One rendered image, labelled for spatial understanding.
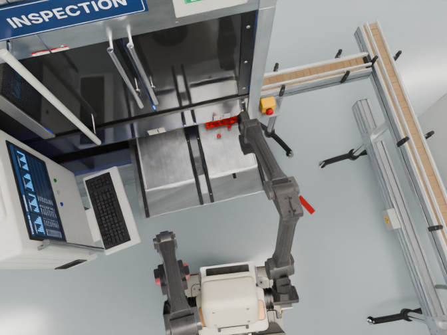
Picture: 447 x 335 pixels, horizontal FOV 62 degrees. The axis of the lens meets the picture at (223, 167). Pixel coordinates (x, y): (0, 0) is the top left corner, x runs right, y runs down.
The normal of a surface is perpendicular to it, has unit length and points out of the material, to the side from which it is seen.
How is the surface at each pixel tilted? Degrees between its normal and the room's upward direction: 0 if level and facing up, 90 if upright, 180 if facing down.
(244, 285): 42
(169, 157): 0
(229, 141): 0
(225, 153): 0
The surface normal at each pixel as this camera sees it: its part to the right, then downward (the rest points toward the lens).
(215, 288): -0.09, -0.84
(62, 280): -0.02, -0.25
